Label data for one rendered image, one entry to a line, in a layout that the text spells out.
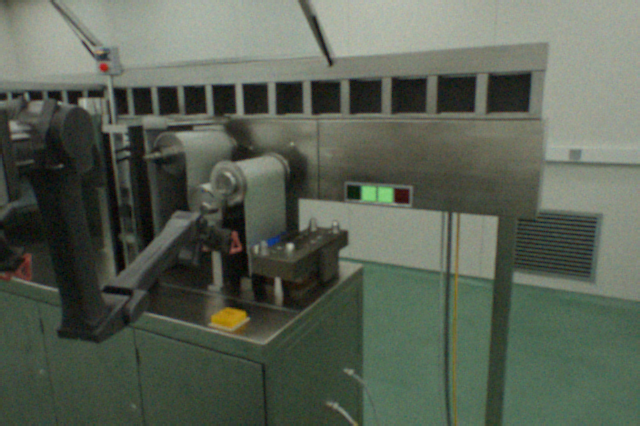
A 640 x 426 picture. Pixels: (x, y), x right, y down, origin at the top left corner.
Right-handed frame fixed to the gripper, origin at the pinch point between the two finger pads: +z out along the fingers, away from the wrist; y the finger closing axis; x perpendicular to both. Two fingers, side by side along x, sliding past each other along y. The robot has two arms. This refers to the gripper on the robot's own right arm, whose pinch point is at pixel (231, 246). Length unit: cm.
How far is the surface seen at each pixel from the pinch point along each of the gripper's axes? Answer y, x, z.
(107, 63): -58, 56, -23
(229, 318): 11.3, -21.4, -7.2
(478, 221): 30, 98, 261
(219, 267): -8.9, -5.8, 7.8
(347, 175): 21.8, 36.2, 25.5
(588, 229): 107, 98, 259
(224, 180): -5.6, 20.1, -5.4
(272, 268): 11.8, -3.7, 7.3
